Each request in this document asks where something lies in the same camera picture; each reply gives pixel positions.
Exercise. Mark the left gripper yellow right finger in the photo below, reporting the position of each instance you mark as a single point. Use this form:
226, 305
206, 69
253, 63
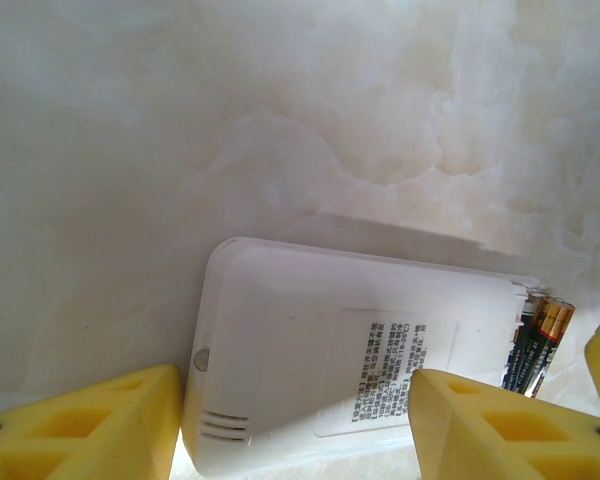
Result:
505, 440

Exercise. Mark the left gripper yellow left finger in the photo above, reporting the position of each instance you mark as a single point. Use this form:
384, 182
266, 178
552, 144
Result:
80, 435

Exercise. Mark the black gold AAA battery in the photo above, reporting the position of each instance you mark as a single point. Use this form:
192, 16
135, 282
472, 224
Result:
550, 340
515, 367

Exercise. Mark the white remote control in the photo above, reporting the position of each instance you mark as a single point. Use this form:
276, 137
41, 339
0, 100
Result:
290, 325

